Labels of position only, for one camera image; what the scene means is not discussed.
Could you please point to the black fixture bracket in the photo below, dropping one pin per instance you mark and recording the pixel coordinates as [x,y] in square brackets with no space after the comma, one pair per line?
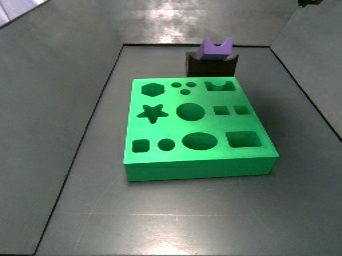
[211,68]

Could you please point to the green shape sorter block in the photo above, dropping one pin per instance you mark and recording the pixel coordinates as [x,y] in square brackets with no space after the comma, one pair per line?
[193,129]

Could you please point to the purple arch block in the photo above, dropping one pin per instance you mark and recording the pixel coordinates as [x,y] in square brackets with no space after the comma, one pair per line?
[211,51]

